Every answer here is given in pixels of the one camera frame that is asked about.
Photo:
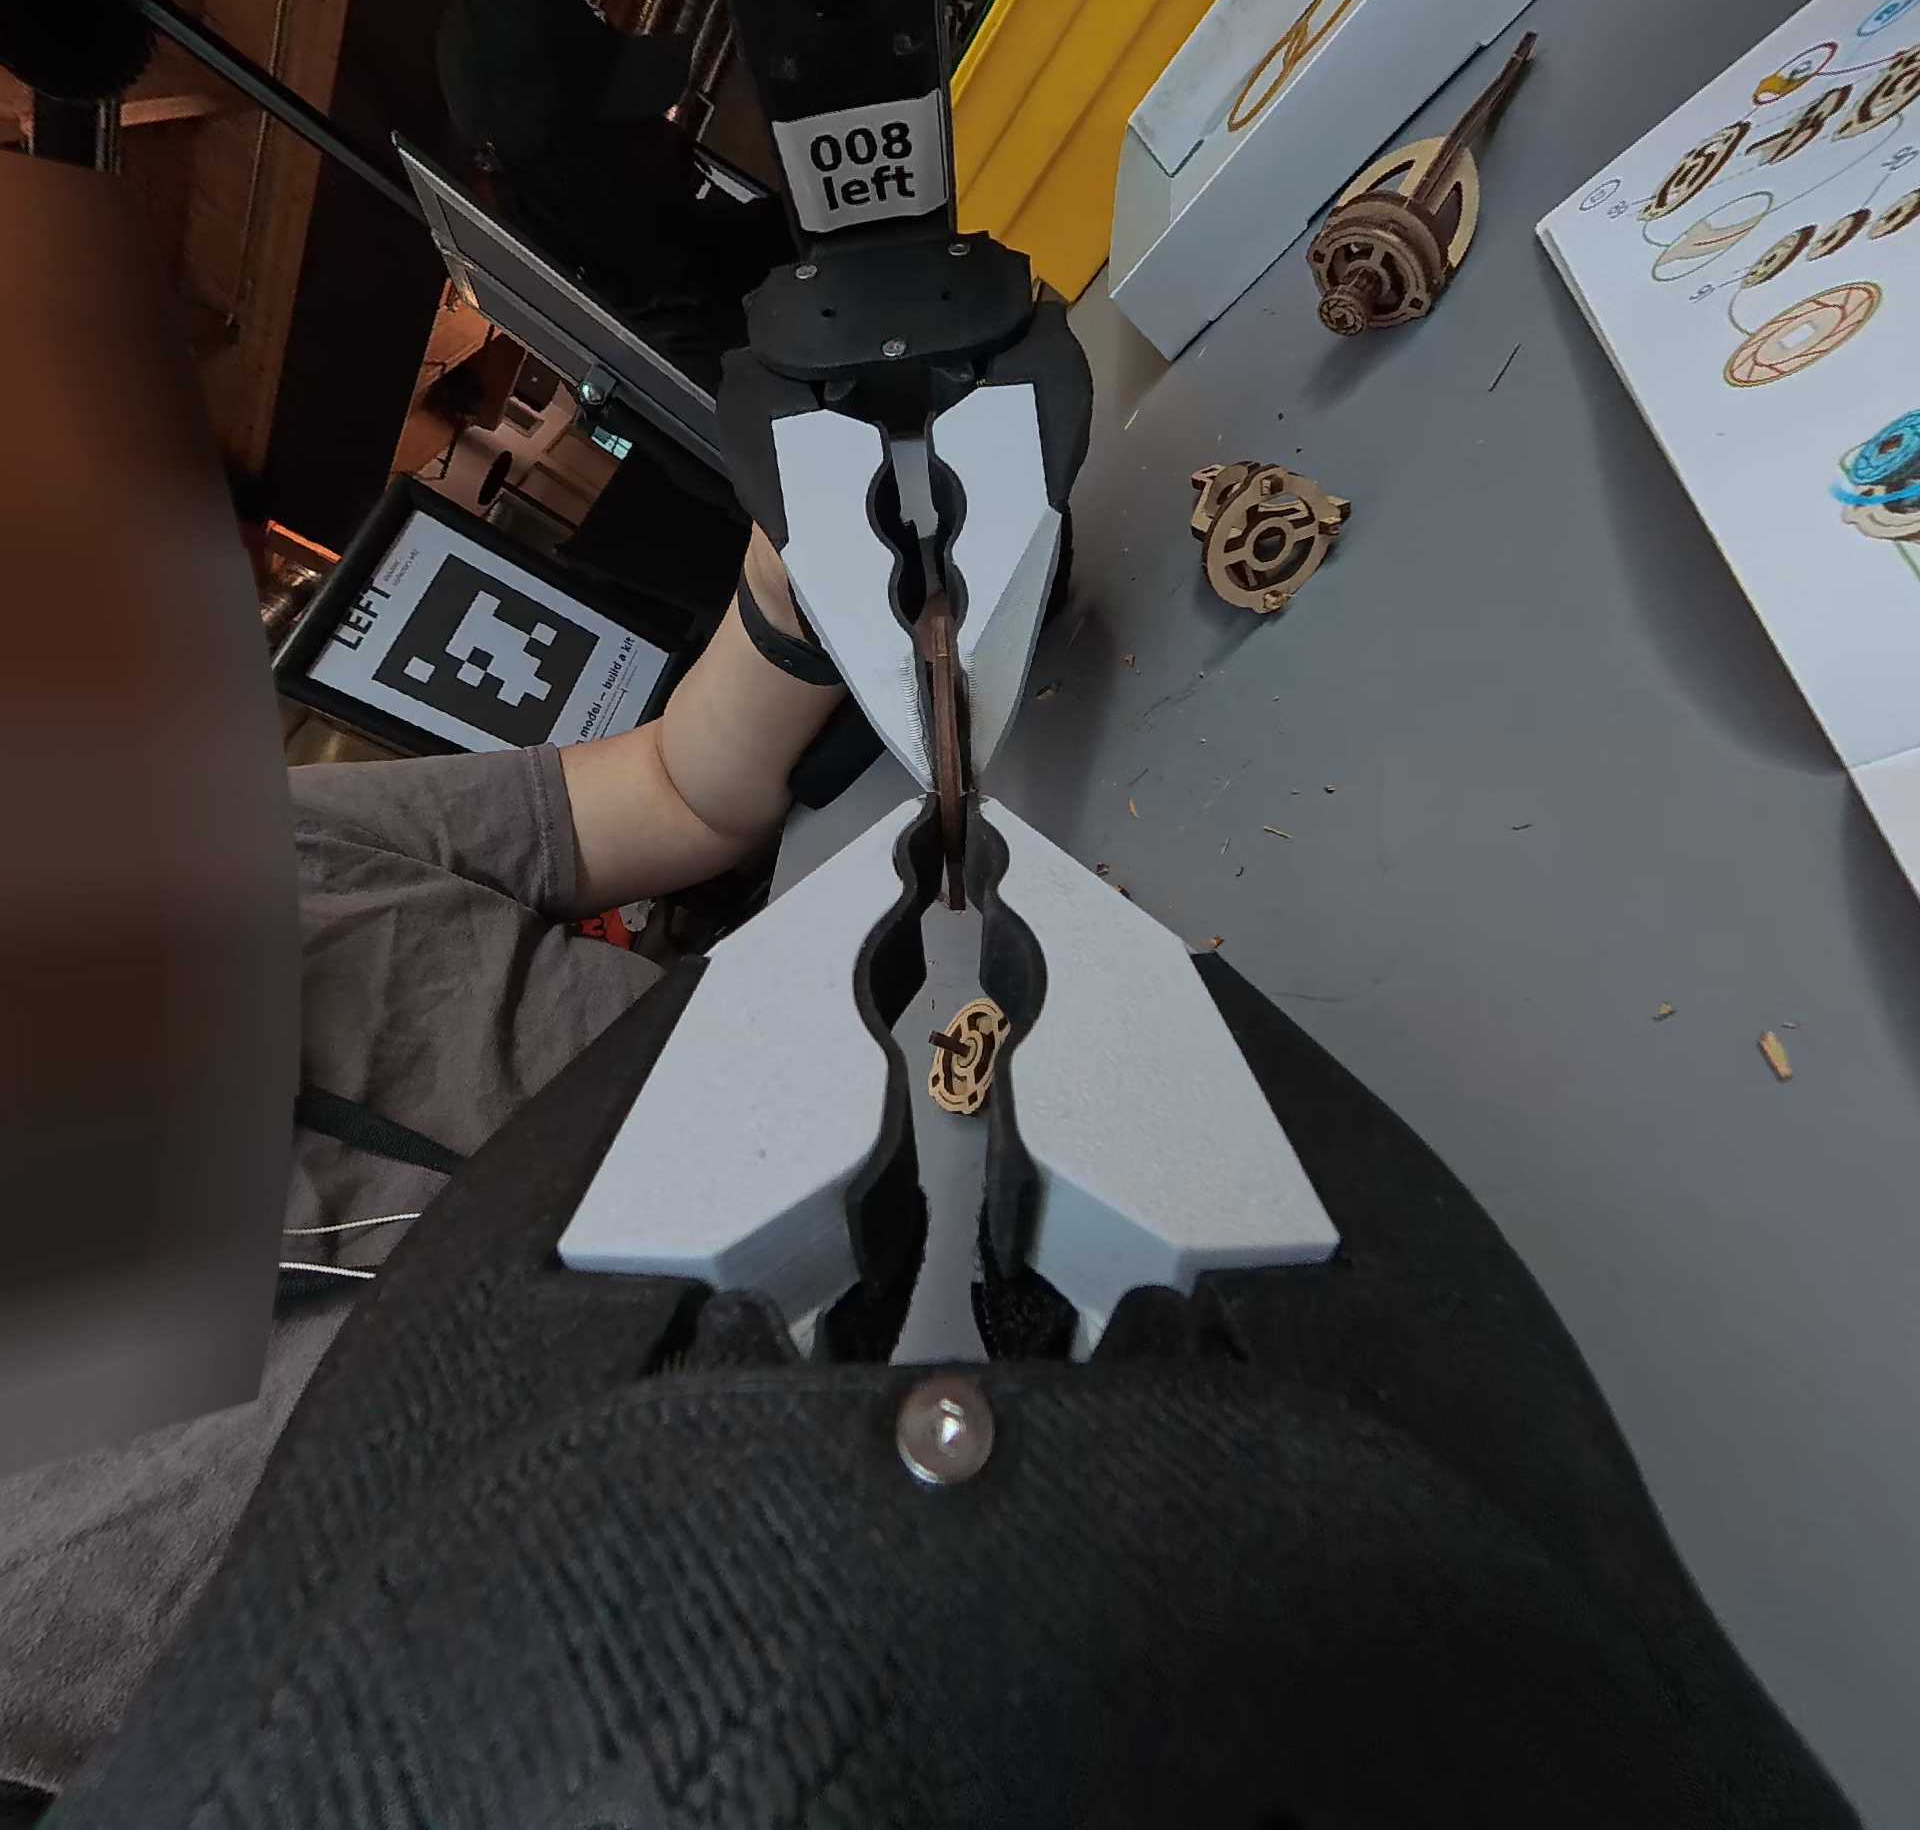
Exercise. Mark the person's left forearm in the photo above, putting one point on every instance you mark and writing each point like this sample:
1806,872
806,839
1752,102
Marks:
676,780

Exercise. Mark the small wooden gear with axle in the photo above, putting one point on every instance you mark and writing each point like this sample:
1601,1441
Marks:
967,1058

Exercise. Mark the black round fixture on pole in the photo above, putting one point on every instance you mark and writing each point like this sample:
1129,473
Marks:
76,1

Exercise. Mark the grey framed panel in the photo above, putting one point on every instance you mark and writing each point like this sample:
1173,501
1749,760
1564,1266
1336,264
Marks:
592,387

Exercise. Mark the person's left hand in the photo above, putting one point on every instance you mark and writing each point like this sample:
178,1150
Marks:
772,706

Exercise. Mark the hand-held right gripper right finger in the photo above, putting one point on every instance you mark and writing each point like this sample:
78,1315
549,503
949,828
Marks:
1156,1110

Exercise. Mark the white instruction booklet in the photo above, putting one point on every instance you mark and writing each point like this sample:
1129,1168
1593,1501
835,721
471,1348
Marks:
1770,510

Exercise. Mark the round brown wooden disc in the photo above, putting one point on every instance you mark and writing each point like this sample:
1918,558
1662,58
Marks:
946,721

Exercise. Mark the wooden gear assembly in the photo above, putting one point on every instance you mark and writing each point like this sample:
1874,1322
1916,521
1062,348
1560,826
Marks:
1267,541

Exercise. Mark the yellow plastic bin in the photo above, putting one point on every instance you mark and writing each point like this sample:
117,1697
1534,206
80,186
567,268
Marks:
1080,91

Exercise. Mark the framed black white marker sign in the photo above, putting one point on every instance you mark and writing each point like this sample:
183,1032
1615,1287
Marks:
481,645

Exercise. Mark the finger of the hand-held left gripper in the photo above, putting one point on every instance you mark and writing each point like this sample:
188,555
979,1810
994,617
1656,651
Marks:
1005,510
832,541

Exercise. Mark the small wooden offcut chip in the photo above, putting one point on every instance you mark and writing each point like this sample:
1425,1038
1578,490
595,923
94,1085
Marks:
1776,1055

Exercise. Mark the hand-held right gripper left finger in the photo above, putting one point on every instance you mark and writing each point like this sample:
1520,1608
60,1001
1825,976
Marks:
751,1110

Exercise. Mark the wooden drum assembly with lever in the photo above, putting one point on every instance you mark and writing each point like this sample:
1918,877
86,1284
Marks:
1373,263

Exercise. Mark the white cardboard box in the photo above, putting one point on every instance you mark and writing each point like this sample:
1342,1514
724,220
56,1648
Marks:
1200,211

